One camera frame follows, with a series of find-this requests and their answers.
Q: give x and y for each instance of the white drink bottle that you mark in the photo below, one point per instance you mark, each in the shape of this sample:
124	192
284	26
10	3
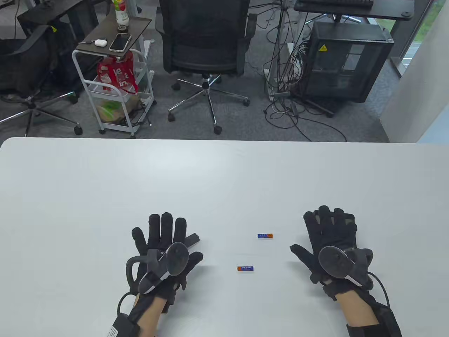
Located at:
121	12

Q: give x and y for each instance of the white rolling cart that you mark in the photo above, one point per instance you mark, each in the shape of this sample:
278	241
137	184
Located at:
80	70

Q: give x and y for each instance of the grey left hand controller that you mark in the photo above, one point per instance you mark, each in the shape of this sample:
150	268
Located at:
175	258

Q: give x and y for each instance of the red shopping bag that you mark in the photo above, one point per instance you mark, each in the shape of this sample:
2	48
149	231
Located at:
115	72

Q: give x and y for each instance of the white earbuds case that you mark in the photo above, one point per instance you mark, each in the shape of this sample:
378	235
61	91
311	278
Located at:
100	42

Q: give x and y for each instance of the person's left forearm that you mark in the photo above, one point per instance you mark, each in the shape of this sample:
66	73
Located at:
151	316

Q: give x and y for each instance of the black right wrist sensor box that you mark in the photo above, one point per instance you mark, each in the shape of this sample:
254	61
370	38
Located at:
389	321

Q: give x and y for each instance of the black left wrist sensor box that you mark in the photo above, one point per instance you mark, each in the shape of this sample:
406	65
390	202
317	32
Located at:
122	326

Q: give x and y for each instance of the person's right hand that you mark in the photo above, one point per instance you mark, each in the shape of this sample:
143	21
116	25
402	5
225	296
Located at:
329	231

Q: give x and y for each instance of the white smartphone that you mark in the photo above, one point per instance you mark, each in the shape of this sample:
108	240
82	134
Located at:
120	42

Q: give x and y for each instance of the green brown bag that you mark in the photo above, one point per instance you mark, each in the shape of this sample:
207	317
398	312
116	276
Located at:
112	110

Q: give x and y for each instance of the blue orange battery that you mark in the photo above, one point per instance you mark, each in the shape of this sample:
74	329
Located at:
245	268
265	236

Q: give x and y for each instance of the black desk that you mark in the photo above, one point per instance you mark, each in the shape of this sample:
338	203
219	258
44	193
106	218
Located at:
386	14

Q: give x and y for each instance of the dark wooden board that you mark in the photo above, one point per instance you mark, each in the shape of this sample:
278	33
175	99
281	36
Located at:
105	33

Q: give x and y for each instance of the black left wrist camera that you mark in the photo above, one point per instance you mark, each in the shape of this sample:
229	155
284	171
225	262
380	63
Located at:
169	304

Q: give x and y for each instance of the black wrist sensor box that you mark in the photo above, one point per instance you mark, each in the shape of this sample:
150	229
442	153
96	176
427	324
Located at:
389	321
122	326

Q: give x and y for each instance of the grey right hand controller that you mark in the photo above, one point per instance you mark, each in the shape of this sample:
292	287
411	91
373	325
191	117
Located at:
333	261

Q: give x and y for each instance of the white power strip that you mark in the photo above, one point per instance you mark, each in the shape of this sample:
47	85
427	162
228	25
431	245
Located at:
272	84

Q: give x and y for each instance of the grey hand controller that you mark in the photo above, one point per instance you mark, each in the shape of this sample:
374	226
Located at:
333	261
175	258

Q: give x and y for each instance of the black glass-sided computer tower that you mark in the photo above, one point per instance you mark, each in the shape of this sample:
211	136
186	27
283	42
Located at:
343	59

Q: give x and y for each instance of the black mesh office chair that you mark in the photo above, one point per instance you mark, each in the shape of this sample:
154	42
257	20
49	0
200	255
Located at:
205	35

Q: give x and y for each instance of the person's left hand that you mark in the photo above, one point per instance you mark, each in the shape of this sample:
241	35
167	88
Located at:
165	231

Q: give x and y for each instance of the black battery cover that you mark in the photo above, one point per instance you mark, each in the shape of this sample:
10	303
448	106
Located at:
193	239

